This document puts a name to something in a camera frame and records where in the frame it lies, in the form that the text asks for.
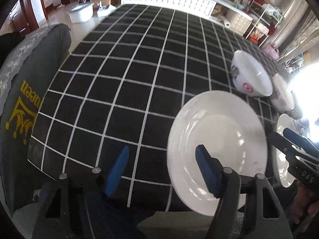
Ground plain white plate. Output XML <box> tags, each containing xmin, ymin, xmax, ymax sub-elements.
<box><xmin>167</xmin><ymin>91</ymin><xmax>268</xmax><ymax>216</ymax></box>

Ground paper towel roll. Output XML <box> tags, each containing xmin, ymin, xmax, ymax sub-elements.
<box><xmin>223</xmin><ymin>21</ymin><xmax>231</xmax><ymax>28</ymax></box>

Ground pink gift bag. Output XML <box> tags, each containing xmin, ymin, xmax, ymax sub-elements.
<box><xmin>263</xmin><ymin>44</ymin><xmax>280</xmax><ymax>60</ymax></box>

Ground white metal shelf rack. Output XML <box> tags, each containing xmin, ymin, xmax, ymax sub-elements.
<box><xmin>244</xmin><ymin>1</ymin><xmax>283</xmax><ymax>47</ymax></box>

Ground floral patterned bowl gold rim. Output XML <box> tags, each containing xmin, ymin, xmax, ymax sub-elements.
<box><xmin>287</xmin><ymin>105</ymin><xmax>303</xmax><ymax>120</ymax></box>

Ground right hand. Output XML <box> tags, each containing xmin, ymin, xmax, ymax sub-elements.
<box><xmin>290</xmin><ymin>181</ymin><xmax>318</xmax><ymax>224</ymax></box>

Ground white plate bear cartoon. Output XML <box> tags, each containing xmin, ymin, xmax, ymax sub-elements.
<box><xmin>271</xmin><ymin>114</ymin><xmax>297</xmax><ymax>188</ymax></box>

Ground white plastic storage bin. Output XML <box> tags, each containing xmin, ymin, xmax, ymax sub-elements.
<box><xmin>68</xmin><ymin>2</ymin><xmax>94</xmax><ymax>24</ymax></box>

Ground white dustpan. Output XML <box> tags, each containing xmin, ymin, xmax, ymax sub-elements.
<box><xmin>97</xmin><ymin>4</ymin><xmax>116</xmax><ymax>18</ymax></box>

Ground black white grid tablecloth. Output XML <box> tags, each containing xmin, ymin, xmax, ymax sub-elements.
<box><xmin>28</xmin><ymin>5</ymin><xmax>283</xmax><ymax>212</ymax></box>

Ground grey cushion yellow crown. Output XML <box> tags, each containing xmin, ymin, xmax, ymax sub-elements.
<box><xmin>1</xmin><ymin>24</ymin><xmax>71</xmax><ymax>215</ymax></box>

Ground white bowl pink flowers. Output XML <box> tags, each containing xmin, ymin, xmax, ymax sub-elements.
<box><xmin>269</xmin><ymin>74</ymin><xmax>295</xmax><ymax>112</ymax></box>

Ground white bowl red emblem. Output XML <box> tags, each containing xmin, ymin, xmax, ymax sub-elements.
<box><xmin>230</xmin><ymin>50</ymin><xmax>273</xmax><ymax>97</ymax></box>

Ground white tufted storage box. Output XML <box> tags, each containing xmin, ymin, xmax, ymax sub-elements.
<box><xmin>225</xmin><ymin>10</ymin><xmax>253</xmax><ymax>36</ymax></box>

